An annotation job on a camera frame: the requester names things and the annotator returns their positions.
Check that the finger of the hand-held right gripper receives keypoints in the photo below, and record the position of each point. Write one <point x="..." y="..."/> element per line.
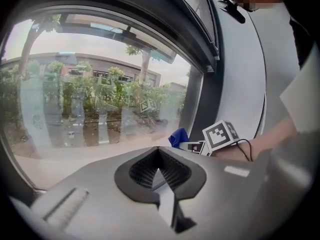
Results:
<point x="183" y="146"/>

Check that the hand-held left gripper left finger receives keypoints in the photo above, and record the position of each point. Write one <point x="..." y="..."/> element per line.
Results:
<point x="100" y="204"/>

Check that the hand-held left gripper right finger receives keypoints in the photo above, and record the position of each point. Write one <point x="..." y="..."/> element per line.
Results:
<point x="225" y="196"/>

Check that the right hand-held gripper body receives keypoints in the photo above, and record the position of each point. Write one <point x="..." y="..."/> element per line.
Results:
<point x="217" y="137"/>

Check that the blue cloth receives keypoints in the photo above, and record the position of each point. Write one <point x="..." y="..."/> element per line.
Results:
<point x="178" y="137"/>

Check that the large window glass pane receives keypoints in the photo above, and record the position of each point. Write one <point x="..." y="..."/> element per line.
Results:
<point x="87" y="149"/>

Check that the person's right forearm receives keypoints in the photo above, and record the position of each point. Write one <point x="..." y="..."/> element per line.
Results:
<point x="270" y="139"/>

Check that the grey low building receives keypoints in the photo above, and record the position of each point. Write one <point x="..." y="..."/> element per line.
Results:
<point x="176" y="86"/>

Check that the tall street tree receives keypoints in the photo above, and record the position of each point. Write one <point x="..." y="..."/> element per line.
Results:
<point x="27" y="51"/>
<point x="145" y="64"/>

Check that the green hedge row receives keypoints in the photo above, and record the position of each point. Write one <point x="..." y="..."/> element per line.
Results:
<point x="75" y="96"/>

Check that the brown building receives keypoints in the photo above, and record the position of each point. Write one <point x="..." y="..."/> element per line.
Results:
<point x="105" y="64"/>

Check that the awning window sash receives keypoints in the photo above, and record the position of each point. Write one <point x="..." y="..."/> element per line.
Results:
<point x="100" y="25"/>

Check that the dark window frame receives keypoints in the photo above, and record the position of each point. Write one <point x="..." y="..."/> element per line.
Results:
<point x="202" y="96"/>

